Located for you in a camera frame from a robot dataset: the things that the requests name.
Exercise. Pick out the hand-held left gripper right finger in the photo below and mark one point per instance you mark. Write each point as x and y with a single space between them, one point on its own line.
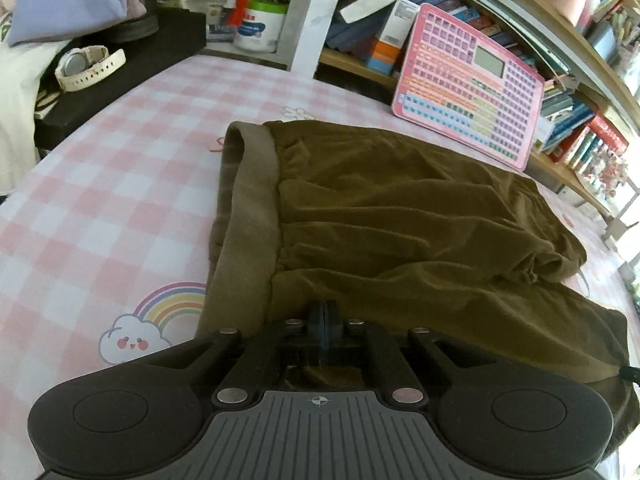
333 332

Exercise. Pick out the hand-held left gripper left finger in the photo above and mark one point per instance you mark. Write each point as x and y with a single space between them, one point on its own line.
317 332

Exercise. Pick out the olive brown pants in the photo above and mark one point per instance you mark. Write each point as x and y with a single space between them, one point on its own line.
400 210

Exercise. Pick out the pink checkered tablecloth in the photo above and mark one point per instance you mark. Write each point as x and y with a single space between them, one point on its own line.
125 185

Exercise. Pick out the wooden bookshelf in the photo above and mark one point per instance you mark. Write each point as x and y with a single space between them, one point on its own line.
345 62

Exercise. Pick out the pink periodic table board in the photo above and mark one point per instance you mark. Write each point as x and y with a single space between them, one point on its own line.
450 85

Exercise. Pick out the stack of lying books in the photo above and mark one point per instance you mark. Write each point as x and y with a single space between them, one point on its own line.
350 35

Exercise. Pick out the white jar with green lid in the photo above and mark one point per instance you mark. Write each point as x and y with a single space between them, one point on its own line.
257 30

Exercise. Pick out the row of standing books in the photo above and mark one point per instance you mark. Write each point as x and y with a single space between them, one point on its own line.
585 140

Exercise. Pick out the black box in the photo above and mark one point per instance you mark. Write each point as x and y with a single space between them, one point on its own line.
130 75

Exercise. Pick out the black round disc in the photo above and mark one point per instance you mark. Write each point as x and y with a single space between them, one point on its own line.
132 29

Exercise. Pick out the white wristwatch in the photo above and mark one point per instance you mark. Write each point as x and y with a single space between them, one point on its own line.
80 67

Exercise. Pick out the white cloth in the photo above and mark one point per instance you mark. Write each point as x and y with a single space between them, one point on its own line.
20 110

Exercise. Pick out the row of upper shelf books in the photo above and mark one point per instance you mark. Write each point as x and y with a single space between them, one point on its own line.
607 25

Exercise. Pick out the lavender cloth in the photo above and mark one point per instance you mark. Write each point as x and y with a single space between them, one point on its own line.
70 0

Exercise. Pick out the white shelf post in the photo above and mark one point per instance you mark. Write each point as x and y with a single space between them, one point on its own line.
310 20

